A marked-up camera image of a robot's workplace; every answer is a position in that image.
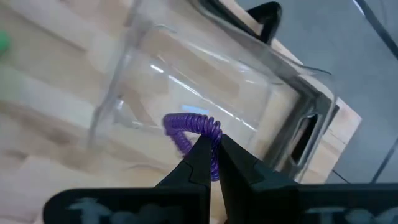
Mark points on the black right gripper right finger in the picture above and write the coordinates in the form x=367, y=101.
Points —
x=264, y=199

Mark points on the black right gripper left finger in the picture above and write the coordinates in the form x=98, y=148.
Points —
x=186, y=202

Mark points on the clear plastic bin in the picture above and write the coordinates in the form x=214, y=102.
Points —
x=217, y=77

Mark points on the green plastic basket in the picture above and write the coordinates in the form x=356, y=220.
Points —
x=3, y=42

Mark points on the black triangular frame bracket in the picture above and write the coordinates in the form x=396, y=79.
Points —
x=267, y=18

